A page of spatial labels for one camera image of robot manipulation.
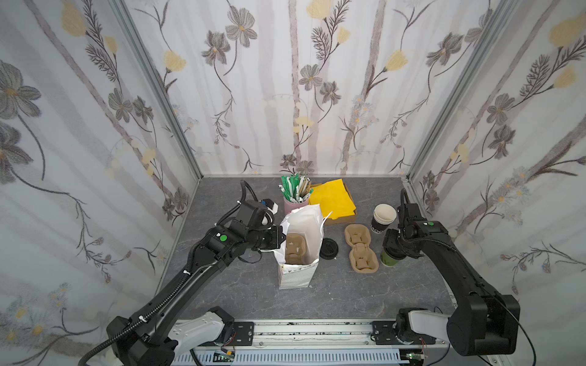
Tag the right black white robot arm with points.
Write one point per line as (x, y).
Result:
(485, 321)

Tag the brown pulp carrier top piece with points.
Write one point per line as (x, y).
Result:
(296, 249)

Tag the green white straws bundle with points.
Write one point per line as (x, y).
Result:
(296, 188)

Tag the white patterned paper bag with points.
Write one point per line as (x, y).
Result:
(309, 222)

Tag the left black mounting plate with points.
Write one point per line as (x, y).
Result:
(236, 334)

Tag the yellow napkins stack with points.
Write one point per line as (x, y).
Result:
(334, 200)

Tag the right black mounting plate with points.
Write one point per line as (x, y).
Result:
(389, 332)

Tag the black mounting plate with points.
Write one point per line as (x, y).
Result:
(389, 332)
(236, 334)

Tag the green paper cup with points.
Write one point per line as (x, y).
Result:
(388, 259)

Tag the black paper cup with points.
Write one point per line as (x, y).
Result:
(383, 216)

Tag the brown cardboard napkin box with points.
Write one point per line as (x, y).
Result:
(351, 219)

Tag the black cup lid stack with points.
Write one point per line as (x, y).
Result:
(329, 249)

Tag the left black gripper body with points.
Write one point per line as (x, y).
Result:
(278, 236)

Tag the pink cup holder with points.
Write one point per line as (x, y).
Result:
(290, 206)

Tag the brown pulp cup carrier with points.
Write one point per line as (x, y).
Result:
(363, 259)

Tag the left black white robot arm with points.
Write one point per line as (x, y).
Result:
(144, 338)

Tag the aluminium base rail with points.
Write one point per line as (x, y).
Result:
(309, 342)

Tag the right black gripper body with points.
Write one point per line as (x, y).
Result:
(394, 245)

